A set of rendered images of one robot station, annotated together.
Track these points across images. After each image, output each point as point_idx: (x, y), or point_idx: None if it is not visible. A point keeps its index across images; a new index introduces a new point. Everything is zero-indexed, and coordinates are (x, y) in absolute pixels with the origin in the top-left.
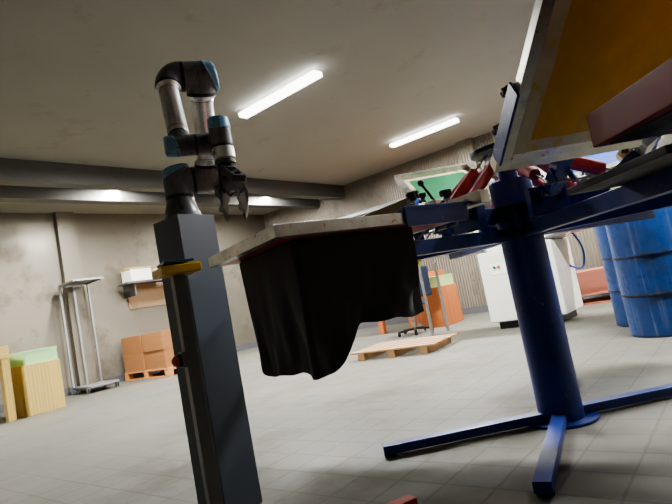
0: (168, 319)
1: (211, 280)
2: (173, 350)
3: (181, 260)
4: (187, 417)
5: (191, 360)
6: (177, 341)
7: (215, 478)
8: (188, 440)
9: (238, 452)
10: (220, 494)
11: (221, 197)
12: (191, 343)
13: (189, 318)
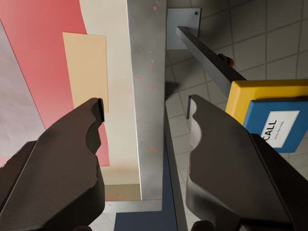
0: (183, 205)
1: (136, 222)
2: (178, 176)
3: (282, 100)
4: (170, 133)
5: (214, 56)
6: (177, 178)
7: (186, 34)
8: (169, 125)
9: None
10: (183, 32)
11: (282, 177)
12: (217, 62)
13: (225, 73)
